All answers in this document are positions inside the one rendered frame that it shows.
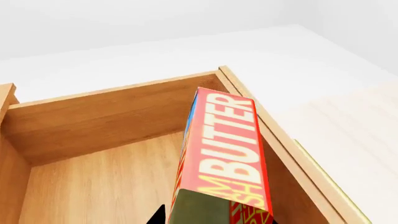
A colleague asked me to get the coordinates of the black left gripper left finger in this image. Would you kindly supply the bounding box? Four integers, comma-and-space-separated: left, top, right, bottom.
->
146, 203, 166, 224

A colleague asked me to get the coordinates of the red butter box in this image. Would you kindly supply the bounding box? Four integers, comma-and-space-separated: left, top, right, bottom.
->
167, 86, 274, 224

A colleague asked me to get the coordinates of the wooden drawer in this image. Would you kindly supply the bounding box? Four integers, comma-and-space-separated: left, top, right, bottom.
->
0, 65, 366, 224

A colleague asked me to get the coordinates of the wooden cabinet body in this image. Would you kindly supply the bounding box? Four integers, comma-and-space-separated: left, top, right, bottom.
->
0, 82, 20, 124

